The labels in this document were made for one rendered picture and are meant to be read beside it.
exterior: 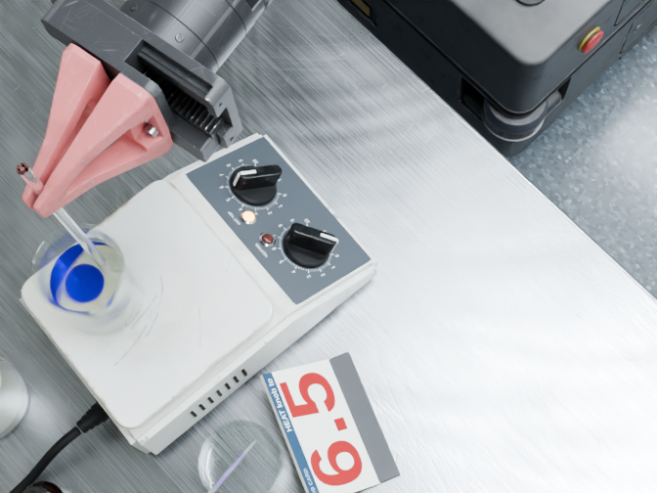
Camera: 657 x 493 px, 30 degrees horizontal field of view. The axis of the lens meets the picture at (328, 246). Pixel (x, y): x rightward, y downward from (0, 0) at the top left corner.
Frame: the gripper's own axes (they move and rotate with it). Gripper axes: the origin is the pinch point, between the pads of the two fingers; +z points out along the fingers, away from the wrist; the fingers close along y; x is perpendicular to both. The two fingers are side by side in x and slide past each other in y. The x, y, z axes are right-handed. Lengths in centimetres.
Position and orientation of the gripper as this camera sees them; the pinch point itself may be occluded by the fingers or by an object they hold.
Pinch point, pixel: (43, 196)
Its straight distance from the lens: 61.9
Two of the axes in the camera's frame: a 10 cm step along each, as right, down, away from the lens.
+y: 8.1, 5.5, -2.0
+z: -5.8, 7.9, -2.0
